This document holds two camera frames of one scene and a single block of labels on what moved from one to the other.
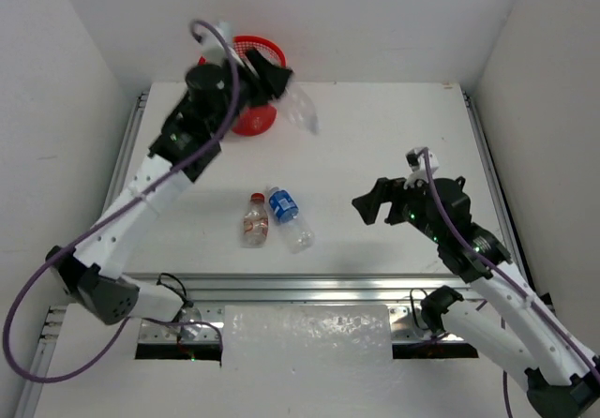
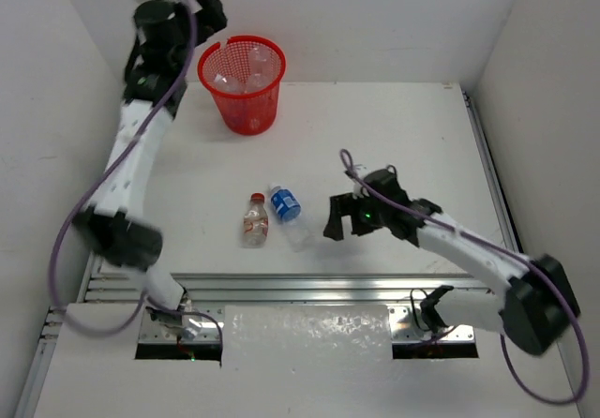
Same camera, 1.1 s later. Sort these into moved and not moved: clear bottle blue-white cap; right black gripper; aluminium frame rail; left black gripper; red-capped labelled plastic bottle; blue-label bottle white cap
Moved: clear bottle blue-white cap; left black gripper; right black gripper
Not moved: red-capped labelled plastic bottle; aluminium frame rail; blue-label bottle white cap
